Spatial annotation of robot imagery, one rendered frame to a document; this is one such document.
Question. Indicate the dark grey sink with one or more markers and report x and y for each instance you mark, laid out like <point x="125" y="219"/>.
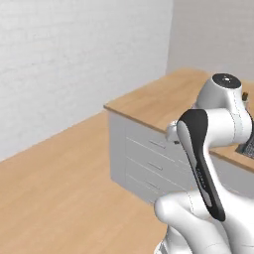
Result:
<point x="247" y="146"/>

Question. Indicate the grey kitchen counter cabinet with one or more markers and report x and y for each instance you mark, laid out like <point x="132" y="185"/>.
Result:
<point x="117" y="149"/>

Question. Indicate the grey cupboard door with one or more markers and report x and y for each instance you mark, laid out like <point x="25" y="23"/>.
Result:
<point x="236" y="177"/>

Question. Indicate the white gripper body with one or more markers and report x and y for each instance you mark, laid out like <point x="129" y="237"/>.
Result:
<point x="171" y="131"/>

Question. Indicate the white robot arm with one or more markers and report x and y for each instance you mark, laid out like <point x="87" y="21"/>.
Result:
<point x="228" y="125"/>

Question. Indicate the small dark brown object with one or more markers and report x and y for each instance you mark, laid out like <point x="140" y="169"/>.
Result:
<point x="245" y="96"/>

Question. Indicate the grey drawer front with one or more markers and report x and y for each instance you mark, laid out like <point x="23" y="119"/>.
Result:
<point x="137" y="173"/>
<point x="135" y="187"/>
<point x="142" y="137"/>
<point x="139" y="155"/>

